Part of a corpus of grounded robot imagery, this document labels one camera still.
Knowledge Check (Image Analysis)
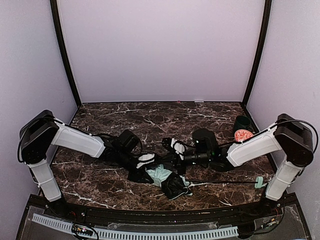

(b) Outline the mint green folding umbrella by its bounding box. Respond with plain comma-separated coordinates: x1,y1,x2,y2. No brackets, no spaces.
143,154,266,200

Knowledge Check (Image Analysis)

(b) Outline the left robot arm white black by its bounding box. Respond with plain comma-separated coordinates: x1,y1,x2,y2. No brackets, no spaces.
17,110,147,203

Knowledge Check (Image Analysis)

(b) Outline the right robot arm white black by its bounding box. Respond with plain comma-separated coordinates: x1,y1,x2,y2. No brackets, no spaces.
168,113,320,201

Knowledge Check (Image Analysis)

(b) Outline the red white patterned bowl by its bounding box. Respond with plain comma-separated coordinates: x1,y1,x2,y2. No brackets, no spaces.
234,129,254,143

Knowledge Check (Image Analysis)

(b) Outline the dark green cup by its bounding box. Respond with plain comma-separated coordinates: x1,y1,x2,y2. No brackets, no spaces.
233,115,251,133

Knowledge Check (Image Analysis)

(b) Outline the small green circuit board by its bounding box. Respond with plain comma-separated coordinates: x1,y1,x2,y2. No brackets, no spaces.
71,224,94,237

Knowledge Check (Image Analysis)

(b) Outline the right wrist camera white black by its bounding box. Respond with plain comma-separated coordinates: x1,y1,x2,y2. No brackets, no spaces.
161,137,186,160

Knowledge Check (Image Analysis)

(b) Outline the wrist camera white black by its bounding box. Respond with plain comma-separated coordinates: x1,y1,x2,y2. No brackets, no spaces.
161,137,186,160
136,153,156,169

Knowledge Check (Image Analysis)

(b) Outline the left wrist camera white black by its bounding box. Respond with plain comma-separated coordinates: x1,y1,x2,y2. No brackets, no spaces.
136,153,156,169

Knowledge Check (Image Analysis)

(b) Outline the grey slotted cable duct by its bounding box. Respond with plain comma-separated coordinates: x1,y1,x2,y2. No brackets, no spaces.
31,213,239,240

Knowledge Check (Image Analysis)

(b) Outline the black front frame rail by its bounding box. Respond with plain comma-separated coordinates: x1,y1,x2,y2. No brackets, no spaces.
28,193,305,226

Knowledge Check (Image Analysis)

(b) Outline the right black corner post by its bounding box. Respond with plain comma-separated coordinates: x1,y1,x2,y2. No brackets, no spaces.
242,0,273,108

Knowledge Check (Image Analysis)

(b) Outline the black corner post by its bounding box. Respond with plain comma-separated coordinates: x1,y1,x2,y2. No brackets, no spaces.
49,0,82,108
242,0,273,108

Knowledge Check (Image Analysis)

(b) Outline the left black corner post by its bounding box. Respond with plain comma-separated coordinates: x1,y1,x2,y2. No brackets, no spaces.
49,0,82,108

